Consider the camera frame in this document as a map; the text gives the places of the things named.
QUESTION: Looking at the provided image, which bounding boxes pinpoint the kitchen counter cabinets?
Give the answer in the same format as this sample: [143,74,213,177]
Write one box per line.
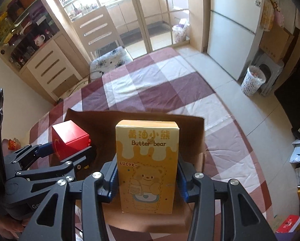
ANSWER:
[105,0,191,31]

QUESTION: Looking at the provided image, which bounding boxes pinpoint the black furniture unit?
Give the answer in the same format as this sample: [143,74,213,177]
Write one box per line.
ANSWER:
[274,63,300,136]

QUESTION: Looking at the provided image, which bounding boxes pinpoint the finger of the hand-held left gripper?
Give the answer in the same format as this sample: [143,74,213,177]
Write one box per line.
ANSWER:
[4,142,59,179]
[5,144,98,206]

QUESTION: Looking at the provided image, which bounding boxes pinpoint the red cup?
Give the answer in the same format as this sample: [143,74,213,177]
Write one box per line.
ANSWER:
[8,138,21,151]

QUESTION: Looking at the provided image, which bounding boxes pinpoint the white refrigerator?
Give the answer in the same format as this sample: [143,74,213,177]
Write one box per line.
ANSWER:
[207,0,263,81]

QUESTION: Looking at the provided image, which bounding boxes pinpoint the white patterned waste bin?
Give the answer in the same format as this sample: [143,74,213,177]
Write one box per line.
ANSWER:
[241,65,266,97]

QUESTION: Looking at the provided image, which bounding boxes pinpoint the plain cardboard carton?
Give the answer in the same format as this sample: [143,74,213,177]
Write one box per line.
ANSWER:
[259,26,295,63]

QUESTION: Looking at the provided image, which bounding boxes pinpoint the brown cardboard box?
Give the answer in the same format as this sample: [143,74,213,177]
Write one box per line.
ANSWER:
[48,108,207,233]

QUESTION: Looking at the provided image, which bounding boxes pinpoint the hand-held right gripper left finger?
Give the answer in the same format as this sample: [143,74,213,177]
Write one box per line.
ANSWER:
[23,159,120,241]

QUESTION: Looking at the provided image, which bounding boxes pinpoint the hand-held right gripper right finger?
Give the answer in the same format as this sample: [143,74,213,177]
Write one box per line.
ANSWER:
[176,156,277,241]

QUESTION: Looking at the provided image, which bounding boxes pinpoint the pink hanging bag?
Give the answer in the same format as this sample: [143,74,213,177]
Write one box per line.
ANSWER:
[273,10,285,28]

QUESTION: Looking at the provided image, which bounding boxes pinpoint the cream display cabinet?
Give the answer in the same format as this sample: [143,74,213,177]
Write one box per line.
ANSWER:
[0,0,90,101]

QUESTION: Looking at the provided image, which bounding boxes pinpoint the yellow glass jar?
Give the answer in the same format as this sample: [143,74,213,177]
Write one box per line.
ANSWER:
[0,17,15,41]

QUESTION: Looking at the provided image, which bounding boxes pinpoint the cream wooden chair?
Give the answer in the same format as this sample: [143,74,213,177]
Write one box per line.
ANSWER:
[72,6,126,61]

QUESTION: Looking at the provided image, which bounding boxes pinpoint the yellow hanging bag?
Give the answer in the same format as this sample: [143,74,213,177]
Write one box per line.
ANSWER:
[262,0,276,32]

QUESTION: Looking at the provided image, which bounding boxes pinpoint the yellow bear-print box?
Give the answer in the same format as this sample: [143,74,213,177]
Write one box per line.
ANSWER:
[115,120,179,215]

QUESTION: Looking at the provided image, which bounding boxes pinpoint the white mug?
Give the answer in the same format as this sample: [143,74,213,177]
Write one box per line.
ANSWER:
[33,34,46,46]

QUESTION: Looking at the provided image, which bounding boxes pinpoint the grey plastic stool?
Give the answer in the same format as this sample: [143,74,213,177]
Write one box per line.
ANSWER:
[251,49,285,96]

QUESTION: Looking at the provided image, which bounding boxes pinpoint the white kitchen waste bin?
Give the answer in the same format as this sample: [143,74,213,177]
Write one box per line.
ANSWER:
[172,19,190,43]

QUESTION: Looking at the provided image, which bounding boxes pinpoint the wooden glass sliding door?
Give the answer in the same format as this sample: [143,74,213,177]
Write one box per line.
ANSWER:
[43,0,211,56]

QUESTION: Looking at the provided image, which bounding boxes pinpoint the floral chair cushion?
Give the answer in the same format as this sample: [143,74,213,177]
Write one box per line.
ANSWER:
[90,46,133,74]

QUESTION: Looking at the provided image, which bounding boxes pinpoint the maroon white checkered tablecloth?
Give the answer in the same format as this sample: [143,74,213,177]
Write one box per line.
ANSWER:
[29,47,273,241]

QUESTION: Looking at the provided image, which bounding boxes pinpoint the red paper box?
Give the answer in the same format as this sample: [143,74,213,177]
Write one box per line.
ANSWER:
[51,121,91,161]

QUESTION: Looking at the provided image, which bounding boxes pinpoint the person's left hand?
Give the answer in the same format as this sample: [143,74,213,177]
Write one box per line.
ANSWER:
[0,218,27,240]

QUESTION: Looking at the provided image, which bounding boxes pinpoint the red flat box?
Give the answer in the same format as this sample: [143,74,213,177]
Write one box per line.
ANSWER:
[276,214,300,234]

